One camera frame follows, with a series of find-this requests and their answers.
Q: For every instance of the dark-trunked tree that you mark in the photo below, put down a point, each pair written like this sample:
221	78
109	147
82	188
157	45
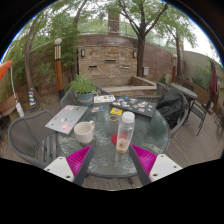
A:
141	56

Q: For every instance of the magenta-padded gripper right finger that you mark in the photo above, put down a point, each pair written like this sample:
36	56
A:
146	160

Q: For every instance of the short wooden lamp post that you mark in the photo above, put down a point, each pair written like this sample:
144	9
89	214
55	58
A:
174	68

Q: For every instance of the white ribbed mug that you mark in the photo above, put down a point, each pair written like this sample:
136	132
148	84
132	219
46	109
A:
83	131

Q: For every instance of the wooden bench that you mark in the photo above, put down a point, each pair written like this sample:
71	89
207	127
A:
7	106

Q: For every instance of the yellow and blue striped bollard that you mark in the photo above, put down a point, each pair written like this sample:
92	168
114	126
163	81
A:
32	97

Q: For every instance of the grey wall box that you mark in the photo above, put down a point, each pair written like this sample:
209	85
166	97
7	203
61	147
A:
146	71

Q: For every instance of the green plant in blue pot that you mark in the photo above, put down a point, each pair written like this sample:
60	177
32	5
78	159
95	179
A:
82	87

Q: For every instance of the black metal patio chair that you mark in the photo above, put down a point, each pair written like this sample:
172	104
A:
200	113

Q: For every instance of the clear white-capped drink bottle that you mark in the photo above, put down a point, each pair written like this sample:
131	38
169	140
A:
125	133

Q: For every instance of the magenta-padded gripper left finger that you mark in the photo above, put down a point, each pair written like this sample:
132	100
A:
78	160

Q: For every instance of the dark round patio table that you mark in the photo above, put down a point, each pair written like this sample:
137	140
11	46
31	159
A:
184	90

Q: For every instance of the white printed booklet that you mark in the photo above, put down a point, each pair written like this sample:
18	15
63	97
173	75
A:
104	99

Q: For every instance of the closed maroon umbrella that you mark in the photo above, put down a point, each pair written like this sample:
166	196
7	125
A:
213	80

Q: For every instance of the orange patio umbrella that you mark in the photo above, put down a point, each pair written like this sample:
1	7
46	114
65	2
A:
5	68

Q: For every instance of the black jacket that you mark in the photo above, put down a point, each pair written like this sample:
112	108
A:
171	106

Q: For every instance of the wooden globe lamp post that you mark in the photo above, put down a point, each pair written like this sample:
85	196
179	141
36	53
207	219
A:
59	71

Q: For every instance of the yellow card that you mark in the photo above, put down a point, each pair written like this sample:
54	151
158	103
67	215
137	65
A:
116	111

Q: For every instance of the small blue card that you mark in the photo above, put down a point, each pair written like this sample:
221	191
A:
98	108

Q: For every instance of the black wall lantern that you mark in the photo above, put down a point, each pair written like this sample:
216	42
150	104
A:
83	53
134	54

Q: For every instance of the silver laptop with stickers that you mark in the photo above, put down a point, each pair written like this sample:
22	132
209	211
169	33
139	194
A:
66	118

